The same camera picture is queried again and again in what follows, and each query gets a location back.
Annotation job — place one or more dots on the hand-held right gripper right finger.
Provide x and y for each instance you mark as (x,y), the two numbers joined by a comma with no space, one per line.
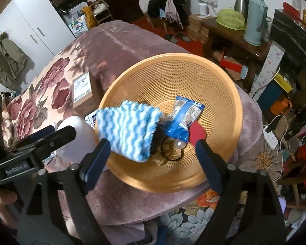
(209,166)

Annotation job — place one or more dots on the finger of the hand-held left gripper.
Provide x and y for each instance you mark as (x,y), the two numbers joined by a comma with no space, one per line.
(38,136)
(56,139)

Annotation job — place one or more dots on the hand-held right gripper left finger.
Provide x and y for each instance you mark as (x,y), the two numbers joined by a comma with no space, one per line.
(94,168)

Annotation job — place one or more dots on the red makeup sponge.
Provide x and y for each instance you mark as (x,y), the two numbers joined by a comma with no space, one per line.
(196,132)

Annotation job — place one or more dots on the blue white striped cloth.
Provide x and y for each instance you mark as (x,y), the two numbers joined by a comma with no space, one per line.
(127,127)

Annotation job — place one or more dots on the blue wet wipe packet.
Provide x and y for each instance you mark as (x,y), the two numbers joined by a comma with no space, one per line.
(183,117)

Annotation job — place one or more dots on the orange plastic basket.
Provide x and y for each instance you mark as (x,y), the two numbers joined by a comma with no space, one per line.
(168,81)

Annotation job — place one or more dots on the person's left hand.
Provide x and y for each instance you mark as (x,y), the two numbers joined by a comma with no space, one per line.
(3,199)

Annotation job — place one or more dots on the white lidded plastic jar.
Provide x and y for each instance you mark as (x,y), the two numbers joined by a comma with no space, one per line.
(85,135)

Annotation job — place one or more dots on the navy white tissue pack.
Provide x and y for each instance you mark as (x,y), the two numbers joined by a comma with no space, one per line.
(91,118)

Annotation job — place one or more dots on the cardboard box with label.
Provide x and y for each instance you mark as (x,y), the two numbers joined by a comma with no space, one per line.
(83,102)

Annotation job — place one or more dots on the panda plush toy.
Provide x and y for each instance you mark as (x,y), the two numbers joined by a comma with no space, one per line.
(9,95)

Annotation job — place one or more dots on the white power strip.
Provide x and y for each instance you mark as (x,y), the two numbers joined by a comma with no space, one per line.
(270,136)

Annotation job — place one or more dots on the olive green jacket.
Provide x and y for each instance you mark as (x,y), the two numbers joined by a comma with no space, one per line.
(5,61)

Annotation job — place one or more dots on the orange plastic container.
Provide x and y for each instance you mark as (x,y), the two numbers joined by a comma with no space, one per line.
(280,106)

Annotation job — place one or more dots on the red cardboard box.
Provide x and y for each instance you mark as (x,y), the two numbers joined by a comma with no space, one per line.
(232,65)

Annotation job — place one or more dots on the yellow plastic crate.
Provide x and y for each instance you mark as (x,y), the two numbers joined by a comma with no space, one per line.
(283,80)

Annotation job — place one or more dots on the white printed shopping bag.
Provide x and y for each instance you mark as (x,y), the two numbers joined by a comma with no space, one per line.
(77,25)

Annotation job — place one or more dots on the floral patterned cloth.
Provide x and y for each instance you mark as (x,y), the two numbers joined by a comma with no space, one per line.
(270,63)

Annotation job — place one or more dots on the white wardrobe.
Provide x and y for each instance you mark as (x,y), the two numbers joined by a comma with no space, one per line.
(33,12)

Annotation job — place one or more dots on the yellow bag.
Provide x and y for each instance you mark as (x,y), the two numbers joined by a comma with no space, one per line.
(88,17)

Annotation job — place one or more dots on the wooden side table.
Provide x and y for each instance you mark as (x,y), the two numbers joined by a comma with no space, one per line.
(234,38)

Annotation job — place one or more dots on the dark slipper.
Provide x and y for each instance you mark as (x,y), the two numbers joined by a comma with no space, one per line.
(184,37)
(172,38)

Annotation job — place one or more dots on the stack of small cardboard boxes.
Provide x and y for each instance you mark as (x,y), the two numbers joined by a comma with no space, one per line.
(196,24)

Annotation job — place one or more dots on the green mesh food cover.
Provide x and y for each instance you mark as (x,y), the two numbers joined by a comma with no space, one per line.
(230,19)

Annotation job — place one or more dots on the black marble cabinet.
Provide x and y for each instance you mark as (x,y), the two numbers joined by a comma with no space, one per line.
(293,43)

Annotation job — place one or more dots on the grey green thermos flask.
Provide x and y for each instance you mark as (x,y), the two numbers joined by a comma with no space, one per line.
(256,17)

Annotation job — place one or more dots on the white electric kettle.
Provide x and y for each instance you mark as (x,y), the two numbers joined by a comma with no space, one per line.
(203,9)

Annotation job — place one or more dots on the stainless steel kettle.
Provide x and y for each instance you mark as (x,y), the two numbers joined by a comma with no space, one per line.
(241,3)

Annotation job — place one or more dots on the pile of clothes on chair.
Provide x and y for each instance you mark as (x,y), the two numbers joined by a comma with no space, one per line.
(155,0)

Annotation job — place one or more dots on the flat red box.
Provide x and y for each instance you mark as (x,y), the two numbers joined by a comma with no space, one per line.
(292,7)

